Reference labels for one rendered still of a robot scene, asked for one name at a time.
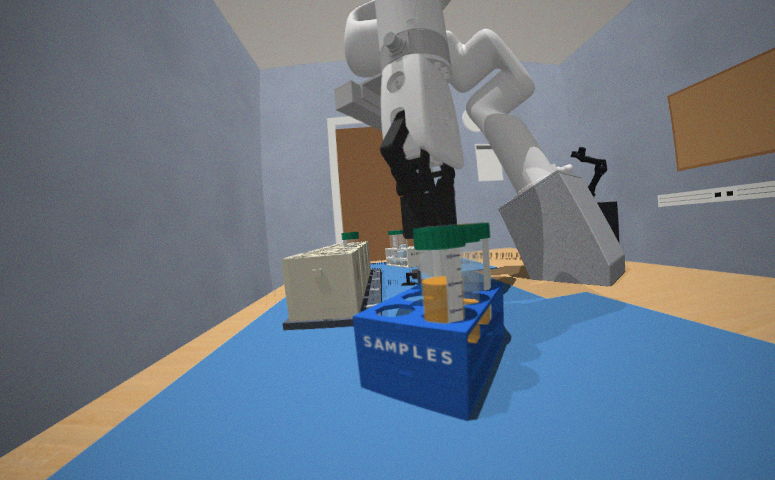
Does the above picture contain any blue table mat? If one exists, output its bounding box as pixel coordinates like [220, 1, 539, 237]
[46, 277, 775, 480]

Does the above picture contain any white tube rack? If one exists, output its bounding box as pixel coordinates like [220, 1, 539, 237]
[385, 246, 419, 268]

